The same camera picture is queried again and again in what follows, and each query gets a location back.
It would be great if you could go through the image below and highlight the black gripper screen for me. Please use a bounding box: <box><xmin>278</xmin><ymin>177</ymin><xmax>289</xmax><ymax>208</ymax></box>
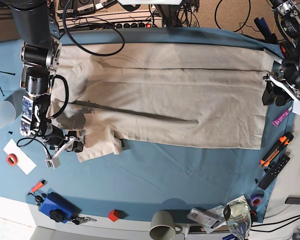
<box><xmin>65</xmin><ymin>130</ymin><xmax>85</xmax><ymax>153</ymax></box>
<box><xmin>262</xmin><ymin>81</ymin><xmax>292</xmax><ymax>107</ymax></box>

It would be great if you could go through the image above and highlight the beige T-shirt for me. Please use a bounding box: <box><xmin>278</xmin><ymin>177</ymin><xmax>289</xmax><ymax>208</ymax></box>
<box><xmin>53</xmin><ymin>43</ymin><xmax>275</xmax><ymax>162</ymax></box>

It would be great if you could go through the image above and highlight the robot arm screen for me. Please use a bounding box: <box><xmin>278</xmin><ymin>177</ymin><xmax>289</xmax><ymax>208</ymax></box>
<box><xmin>6</xmin><ymin>0</ymin><xmax>84</xmax><ymax>153</ymax></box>
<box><xmin>262</xmin><ymin>0</ymin><xmax>300</xmax><ymax>115</ymax></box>

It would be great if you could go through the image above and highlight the purple tube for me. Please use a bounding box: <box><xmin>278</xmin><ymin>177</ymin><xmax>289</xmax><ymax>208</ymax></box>
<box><xmin>272</xmin><ymin>106</ymin><xmax>293</xmax><ymax>127</ymax></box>

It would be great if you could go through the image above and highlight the orange black utility knife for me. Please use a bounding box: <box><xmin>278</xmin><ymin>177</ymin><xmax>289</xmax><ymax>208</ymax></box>
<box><xmin>259</xmin><ymin>132</ymin><xmax>294</xmax><ymax>168</ymax></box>

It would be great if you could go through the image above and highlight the white paper sheet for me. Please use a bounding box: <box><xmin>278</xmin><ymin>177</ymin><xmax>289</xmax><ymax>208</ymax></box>
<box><xmin>3</xmin><ymin>139</ymin><xmax>37</xmax><ymax>175</ymax></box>

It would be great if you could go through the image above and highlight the orange marker pen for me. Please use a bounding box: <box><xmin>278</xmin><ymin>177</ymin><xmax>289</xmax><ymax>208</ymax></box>
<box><xmin>28</xmin><ymin>180</ymin><xmax>46</xmax><ymax>195</ymax></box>

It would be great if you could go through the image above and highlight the blue box with knob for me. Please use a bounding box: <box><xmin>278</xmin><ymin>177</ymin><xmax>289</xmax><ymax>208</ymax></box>
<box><xmin>39</xmin><ymin>192</ymin><xmax>77</xmax><ymax>224</ymax></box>

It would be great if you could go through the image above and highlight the red tape roll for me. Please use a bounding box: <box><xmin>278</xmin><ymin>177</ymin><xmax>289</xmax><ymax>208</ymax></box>
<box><xmin>6</xmin><ymin>153</ymin><xmax>18</xmax><ymax>167</ymax></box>

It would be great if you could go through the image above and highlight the key bunch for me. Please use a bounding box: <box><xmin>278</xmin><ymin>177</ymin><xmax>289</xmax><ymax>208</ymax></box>
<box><xmin>71</xmin><ymin>216</ymin><xmax>97</xmax><ymax>225</ymax></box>

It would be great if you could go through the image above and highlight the red cube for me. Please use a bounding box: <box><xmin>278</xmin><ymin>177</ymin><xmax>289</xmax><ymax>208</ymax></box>
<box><xmin>108</xmin><ymin>209</ymin><xmax>120</xmax><ymax>222</ymax></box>

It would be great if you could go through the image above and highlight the blue table cloth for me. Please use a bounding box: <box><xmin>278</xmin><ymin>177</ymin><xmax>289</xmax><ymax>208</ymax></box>
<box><xmin>0</xmin><ymin>27</ymin><xmax>294</xmax><ymax>223</ymax></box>

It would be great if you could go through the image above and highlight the frosted plastic cup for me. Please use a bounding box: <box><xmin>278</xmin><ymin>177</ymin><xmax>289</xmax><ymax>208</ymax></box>
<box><xmin>0</xmin><ymin>100</ymin><xmax>16</xmax><ymax>129</ymax></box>

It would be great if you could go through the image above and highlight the black remote control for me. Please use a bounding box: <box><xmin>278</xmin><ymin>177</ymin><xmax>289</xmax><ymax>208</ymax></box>
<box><xmin>258</xmin><ymin>154</ymin><xmax>291</xmax><ymax>190</ymax></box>

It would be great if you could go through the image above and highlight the purple tape roll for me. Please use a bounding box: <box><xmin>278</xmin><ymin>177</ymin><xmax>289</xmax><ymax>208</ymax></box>
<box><xmin>250</xmin><ymin>193</ymin><xmax>264</xmax><ymax>207</ymax></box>

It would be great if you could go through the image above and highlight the black power adapter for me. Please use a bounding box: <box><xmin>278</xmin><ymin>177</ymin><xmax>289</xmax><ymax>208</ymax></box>
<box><xmin>284</xmin><ymin>195</ymin><xmax>300</xmax><ymax>205</ymax></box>

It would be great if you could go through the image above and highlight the grey ceramic mug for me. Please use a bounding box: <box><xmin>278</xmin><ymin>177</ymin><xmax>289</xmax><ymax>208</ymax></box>
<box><xmin>149</xmin><ymin>210</ymin><xmax>183</xmax><ymax>240</ymax></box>

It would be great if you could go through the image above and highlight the clear wine glass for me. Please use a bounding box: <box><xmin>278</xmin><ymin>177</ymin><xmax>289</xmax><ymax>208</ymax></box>
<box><xmin>223</xmin><ymin>199</ymin><xmax>252</xmax><ymax>240</ymax></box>

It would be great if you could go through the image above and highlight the white power strip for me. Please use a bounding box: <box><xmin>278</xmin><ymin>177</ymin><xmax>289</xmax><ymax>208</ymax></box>
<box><xmin>65</xmin><ymin>10</ymin><xmax>164</xmax><ymax>28</ymax></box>

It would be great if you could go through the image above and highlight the packaged white device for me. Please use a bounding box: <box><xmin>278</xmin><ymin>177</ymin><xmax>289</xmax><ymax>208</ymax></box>
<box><xmin>186</xmin><ymin>208</ymin><xmax>222</xmax><ymax>229</ymax></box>

